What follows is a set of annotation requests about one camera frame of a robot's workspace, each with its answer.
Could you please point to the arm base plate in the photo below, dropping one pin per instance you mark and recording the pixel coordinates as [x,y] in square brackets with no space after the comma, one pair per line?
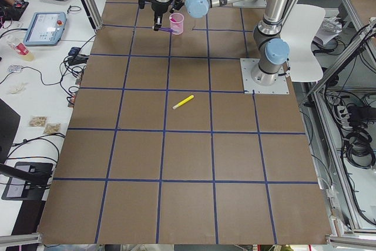
[278,87]

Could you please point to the small snack bag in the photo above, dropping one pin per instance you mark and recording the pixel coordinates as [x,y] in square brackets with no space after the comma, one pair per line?
[38,121]
[51,128]

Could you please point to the blue checked pouch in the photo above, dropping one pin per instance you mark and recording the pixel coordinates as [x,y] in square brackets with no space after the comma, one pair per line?
[74,51]

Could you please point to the pink mesh cup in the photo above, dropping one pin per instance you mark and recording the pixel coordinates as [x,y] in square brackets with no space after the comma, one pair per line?
[179,27]

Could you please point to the white plastic chair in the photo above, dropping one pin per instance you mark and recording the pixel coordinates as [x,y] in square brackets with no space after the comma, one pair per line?
[298,31]

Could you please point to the yellow highlighter pen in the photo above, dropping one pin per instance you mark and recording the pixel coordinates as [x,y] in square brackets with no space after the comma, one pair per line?
[185,100]

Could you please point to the plastic bottle red label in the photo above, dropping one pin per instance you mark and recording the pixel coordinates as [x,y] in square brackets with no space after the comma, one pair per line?
[18,46]

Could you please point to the purple marker pen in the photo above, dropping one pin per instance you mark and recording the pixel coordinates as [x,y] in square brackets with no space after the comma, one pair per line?
[164,30]

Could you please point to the black camera stand base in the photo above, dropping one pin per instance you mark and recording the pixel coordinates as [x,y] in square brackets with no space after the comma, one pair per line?
[27,180]

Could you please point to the near blue teach pendant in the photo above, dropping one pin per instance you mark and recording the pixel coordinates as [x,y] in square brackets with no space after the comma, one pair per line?
[45,29]

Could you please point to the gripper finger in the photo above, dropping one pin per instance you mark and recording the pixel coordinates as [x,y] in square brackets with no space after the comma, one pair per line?
[159,22]
[156,23]

